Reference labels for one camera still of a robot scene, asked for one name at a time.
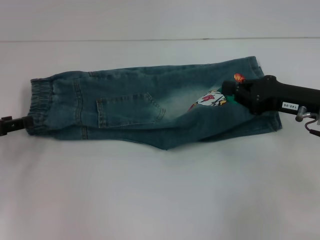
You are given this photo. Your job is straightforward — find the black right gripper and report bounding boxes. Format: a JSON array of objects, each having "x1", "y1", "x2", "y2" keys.
[{"x1": 221, "y1": 74, "x2": 320, "y2": 119}]

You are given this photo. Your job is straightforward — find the blue denim shorts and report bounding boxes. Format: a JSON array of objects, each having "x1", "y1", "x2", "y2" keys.
[{"x1": 27, "y1": 55, "x2": 283, "y2": 152}]

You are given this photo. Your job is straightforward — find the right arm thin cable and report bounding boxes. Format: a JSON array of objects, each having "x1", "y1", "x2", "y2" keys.
[{"x1": 295, "y1": 105, "x2": 320, "y2": 138}]

